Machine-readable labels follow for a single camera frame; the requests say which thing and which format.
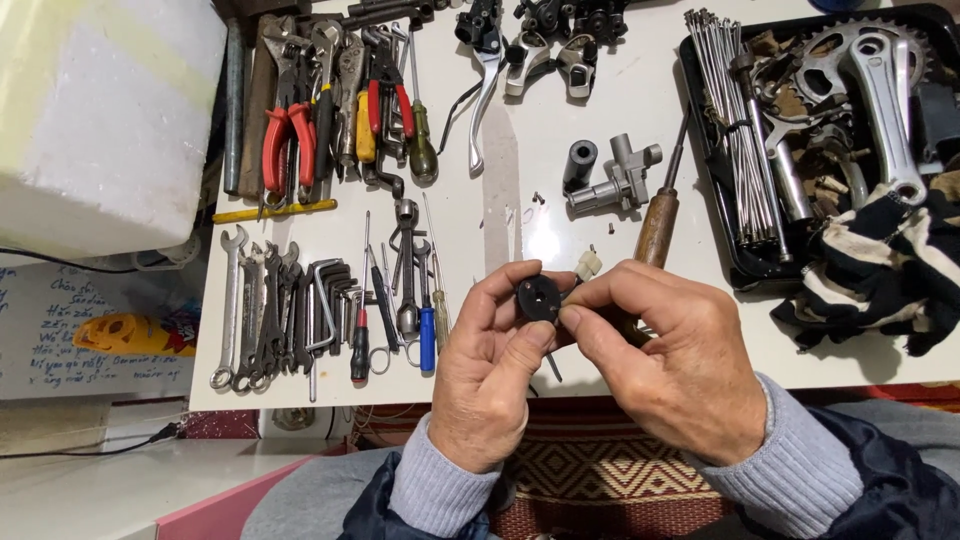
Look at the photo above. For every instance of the black socket bars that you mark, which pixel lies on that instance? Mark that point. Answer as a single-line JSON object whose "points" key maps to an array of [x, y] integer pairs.
{"points": [[386, 11]]}

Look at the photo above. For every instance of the grey metal throttle housing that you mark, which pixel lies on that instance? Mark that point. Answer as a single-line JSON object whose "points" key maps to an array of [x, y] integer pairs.
{"points": [[626, 176]]}

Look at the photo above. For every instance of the person's left leg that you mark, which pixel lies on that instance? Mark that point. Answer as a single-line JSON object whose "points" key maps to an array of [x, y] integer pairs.
{"points": [[307, 495]]}

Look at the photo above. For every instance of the red patterned woven mat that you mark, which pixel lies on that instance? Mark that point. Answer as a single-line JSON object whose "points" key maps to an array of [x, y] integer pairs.
{"points": [[600, 472]]}

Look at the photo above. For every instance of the set of black hex keys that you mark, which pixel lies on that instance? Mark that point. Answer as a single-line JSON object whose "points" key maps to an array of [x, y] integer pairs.
{"points": [[334, 300]]}

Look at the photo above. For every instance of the yellow plastic object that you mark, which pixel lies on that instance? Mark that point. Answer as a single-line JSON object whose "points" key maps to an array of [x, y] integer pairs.
{"points": [[124, 334]]}

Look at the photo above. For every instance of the grey metal pipe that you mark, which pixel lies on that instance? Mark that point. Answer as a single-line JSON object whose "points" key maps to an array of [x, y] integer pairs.
{"points": [[234, 105]]}

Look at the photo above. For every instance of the person's leg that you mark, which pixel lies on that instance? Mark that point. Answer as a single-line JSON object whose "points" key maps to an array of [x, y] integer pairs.
{"points": [[307, 495], [907, 424]]}

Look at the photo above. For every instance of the dark steel box spanner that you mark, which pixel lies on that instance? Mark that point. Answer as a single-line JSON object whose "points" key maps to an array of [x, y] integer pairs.
{"points": [[407, 262]]}

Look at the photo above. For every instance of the person's right leg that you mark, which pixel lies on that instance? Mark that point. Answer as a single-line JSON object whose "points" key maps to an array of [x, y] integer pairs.
{"points": [[907, 424]]}

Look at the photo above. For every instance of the yellow flat pencil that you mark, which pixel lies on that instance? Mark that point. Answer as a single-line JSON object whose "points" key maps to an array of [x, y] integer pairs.
{"points": [[274, 211]]}

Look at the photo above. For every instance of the white foam box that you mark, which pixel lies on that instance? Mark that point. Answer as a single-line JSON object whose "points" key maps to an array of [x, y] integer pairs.
{"points": [[105, 112]]}

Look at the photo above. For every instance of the steel locking pliers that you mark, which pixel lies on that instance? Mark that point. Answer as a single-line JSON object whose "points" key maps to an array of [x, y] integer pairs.
{"points": [[349, 82]]}

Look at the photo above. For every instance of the rusty brown metal bar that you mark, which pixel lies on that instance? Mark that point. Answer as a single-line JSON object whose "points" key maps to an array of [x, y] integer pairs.
{"points": [[257, 120]]}

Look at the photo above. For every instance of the white plastic bracket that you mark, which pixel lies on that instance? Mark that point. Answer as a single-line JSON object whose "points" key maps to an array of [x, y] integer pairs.
{"points": [[172, 255]]}

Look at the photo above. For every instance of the handwritten paper sheet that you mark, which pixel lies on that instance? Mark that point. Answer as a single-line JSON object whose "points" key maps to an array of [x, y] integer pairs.
{"points": [[45, 337]]}

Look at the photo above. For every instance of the heap of black clamp parts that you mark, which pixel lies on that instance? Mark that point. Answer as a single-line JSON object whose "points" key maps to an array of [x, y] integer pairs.
{"points": [[577, 19]]}

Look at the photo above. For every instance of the person's right hand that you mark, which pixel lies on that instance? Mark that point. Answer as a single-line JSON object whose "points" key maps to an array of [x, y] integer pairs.
{"points": [[675, 367]]}

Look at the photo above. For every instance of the steel scissors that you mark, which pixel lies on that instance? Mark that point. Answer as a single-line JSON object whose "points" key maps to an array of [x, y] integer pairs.
{"points": [[388, 315]]}

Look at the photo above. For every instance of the silver brake lever black clamp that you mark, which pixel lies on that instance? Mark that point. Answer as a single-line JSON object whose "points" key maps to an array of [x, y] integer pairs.
{"points": [[484, 97]]}

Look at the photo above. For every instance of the black rubber grip tube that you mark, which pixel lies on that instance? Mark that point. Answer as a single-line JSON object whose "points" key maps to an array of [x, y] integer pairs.
{"points": [[579, 161]]}

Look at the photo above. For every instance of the black metal tray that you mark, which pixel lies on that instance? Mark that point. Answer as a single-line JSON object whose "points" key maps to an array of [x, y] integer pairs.
{"points": [[694, 112]]}

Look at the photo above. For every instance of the steel adjustable wrench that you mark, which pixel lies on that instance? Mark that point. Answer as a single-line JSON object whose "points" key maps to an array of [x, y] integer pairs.
{"points": [[283, 52]]}

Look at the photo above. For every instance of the row of steel spanners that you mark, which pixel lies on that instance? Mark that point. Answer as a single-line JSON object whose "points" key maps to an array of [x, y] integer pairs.
{"points": [[259, 315]]}

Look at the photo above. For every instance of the black round switch part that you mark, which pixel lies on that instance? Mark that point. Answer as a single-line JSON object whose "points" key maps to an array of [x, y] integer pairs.
{"points": [[537, 298]]}

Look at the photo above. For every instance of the bundle of steel spokes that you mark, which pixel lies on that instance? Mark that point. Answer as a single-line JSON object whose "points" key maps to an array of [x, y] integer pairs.
{"points": [[739, 135]]}

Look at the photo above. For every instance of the thin dark metal rod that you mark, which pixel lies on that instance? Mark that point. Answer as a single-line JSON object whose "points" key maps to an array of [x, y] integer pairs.
{"points": [[553, 367]]}

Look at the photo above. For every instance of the black white striped cloth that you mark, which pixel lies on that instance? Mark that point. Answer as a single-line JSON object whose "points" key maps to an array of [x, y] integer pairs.
{"points": [[877, 270]]}

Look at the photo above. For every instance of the white board pink edge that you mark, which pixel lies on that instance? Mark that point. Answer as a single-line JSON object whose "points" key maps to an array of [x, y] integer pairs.
{"points": [[112, 495]]}

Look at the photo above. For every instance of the person's left hand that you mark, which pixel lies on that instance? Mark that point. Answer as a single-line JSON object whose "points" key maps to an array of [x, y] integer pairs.
{"points": [[472, 375]]}

